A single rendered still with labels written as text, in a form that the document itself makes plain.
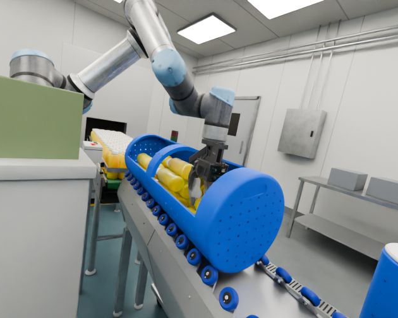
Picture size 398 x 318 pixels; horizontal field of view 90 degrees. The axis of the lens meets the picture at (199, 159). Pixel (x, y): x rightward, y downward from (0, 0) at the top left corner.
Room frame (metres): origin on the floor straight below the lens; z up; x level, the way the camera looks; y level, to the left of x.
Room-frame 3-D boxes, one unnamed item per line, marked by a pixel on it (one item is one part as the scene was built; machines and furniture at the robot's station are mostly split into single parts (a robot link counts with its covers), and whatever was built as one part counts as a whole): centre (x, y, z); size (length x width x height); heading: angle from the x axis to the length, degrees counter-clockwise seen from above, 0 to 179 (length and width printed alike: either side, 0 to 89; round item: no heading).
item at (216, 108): (0.61, -0.03, 1.39); 0.09 x 0.08 x 0.11; 69
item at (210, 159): (0.60, -0.04, 1.23); 0.09 x 0.08 x 0.12; 34
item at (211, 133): (0.61, -0.04, 1.31); 0.08 x 0.08 x 0.05
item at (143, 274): (1.24, 0.24, 0.31); 0.06 x 0.06 x 0.63; 34
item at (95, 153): (1.27, 0.69, 1.05); 0.20 x 0.10 x 0.10; 34
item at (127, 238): (1.16, 0.36, 0.31); 0.06 x 0.06 x 0.63; 34
